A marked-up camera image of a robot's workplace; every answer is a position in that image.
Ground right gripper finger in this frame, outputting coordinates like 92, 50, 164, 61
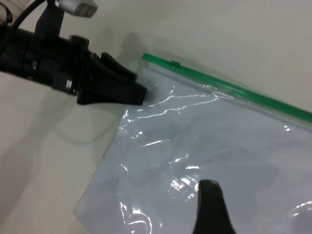
192, 179, 237, 234

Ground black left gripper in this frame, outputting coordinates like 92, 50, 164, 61
51, 35, 150, 107

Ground clear plastic zipper bag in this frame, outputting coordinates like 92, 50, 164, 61
73, 52, 312, 234

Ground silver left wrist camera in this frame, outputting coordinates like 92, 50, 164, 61
54, 0, 98, 18

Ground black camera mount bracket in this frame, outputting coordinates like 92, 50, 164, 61
34, 0, 65, 41

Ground black cable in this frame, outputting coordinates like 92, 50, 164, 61
0, 0, 13, 25
11, 0, 40, 29

